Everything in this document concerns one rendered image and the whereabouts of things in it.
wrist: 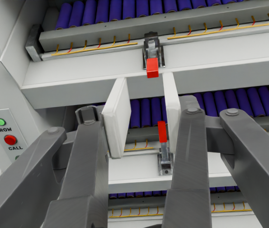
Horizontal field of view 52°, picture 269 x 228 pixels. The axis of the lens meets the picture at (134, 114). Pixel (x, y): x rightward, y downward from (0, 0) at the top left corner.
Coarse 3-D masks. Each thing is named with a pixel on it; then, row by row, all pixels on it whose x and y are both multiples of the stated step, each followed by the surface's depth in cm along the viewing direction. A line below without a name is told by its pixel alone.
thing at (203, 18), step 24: (264, 0) 36; (96, 24) 38; (120, 24) 37; (144, 24) 37; (168, 24) 37; (192, 24) 37; (216, 24) 37; (264, 24) 35; (48, 48) 39; (96, 48) 37
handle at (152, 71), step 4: (148, 44) 33; (152, 44) 33; (152, 48) 34; (148, 52) 33; (152, 52) 33; (148, 56) 32; (152, 56) 32; (156, 56) 32; (148, 60) 30; (152, 60) 30; (156, 60) 30; (148, 64) 29; (152, 64) 29; (156, 64) 29; (148, 68) 29; (152, 68) 28; (156, 68) 28; (148, 72) 28; (152, 72) 28; (156, 72) 28; (148, 76) 28; (152, 76) 28; (156, 76) 28
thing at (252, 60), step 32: (32, 0) 42; (32, 32) 39; (192, 32) 38; (32, 64) 39; (64, 64) 38; (96, 64) 37; (128, 64) 36; (192, 64) 34; (224, 64) 33; (256, 64) 33; (32, 96) 38; (64, 96) 38; (96, 96) 38
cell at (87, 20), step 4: (88, 0) 43; (92, 0) 43; (88, 4) 42; (92, 4) 43; (96, 4) 44; (88, 8) 42; (92, 8) 42; (96, 8) 43; (84, 12) 42; (88, 12) 41; (92, 12) 41; (84, 16) 41; (88, 16) 40; (92, 16) 41; (84, 20) 40; (88, 20) 40; (92, 20) 40; (84, 24) 40
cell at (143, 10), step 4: (136, 0) 42; (140, 0) 41; (144, 0) 41; (140, 4) 40; (144, 4) 40; (140, 8) 40; (144, 8) 40; (148, 8) 41; (140, 12) 39; (144, 12) 39; (148, 12) 40
